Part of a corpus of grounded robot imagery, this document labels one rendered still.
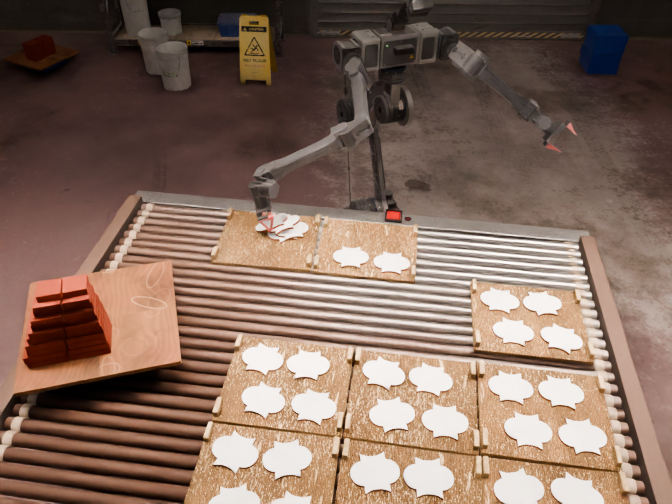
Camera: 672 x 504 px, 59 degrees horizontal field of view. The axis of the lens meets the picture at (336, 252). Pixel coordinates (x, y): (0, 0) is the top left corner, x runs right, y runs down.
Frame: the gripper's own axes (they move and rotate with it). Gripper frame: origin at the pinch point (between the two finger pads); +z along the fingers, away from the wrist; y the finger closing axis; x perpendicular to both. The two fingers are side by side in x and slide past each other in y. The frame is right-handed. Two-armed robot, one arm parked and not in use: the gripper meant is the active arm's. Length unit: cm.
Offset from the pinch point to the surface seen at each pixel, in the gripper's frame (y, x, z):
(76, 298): -72, 54, -32
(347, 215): 10.5, -33.6, 12.9
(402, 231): -7, -54, 19
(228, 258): -13.9, 19.2, 2.4
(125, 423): -84, 56, 9
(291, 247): -10.7, -6.4, 8.0
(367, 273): -30.6, -33.1, 18.2
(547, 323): -66, -90, 39
